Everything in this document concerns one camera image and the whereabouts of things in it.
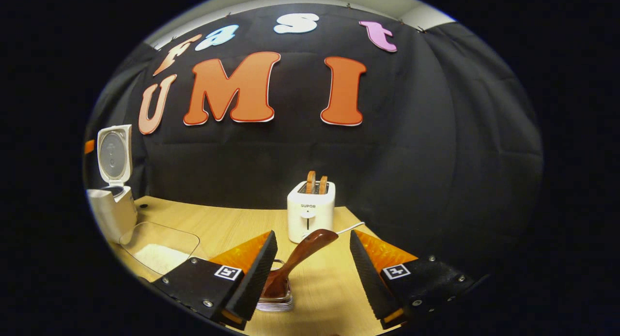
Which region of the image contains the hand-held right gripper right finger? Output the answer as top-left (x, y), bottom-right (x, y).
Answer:
top-left (350, 229), bottom-right (478, 329)

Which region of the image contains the clear plastic container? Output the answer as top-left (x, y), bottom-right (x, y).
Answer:
top-left (119, 222), bottom-right (201, 278)

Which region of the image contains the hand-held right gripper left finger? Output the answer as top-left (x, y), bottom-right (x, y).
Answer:
top-left (153, 230), bottom-right (278, 331)

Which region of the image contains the brown wooden spoon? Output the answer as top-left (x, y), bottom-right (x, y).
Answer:
top-left (262, 229), bottom-right (339, 299)

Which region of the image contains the white toaster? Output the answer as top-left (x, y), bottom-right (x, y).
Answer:
top-left (287, 180), bottom-right (336, 244)

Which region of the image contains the white rice cooker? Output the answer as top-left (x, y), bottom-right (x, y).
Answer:
top-left (86, 124), bottom-right (139, 244)

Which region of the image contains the metal wire chopstick holder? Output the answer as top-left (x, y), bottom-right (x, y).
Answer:
top-left (256, 260), bottom-right (295, 312)

